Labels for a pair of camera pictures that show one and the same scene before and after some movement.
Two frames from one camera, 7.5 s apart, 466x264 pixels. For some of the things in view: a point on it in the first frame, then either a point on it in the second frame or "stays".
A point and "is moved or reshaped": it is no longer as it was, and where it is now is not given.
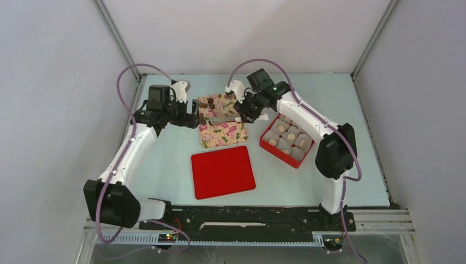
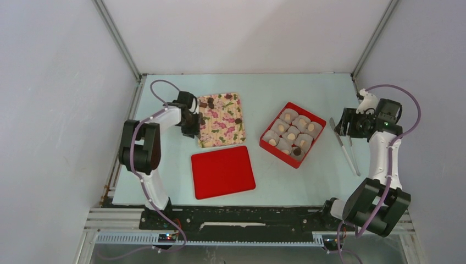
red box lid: [222, 172] stays
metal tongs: [216, 120] is moved or reshaped
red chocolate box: [283, 139] stays
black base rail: [253, 222] stays
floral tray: [220, 105] stays
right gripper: [247, 115] → [349, 115]
